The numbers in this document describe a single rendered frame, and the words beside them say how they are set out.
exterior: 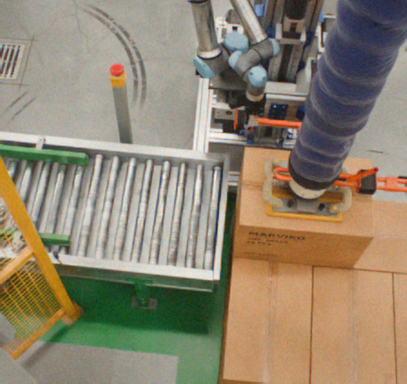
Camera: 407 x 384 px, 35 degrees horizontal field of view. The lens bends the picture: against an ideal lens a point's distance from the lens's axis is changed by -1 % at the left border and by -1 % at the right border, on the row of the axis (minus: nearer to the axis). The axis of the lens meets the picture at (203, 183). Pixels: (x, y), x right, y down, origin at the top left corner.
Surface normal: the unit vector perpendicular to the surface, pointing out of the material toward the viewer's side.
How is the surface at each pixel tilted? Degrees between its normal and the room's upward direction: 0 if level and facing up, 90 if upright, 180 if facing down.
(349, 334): 0
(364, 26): 72
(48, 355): 0
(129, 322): 0
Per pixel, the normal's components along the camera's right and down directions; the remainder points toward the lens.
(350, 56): -0.52, 0.64
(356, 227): 0.04, -0.46
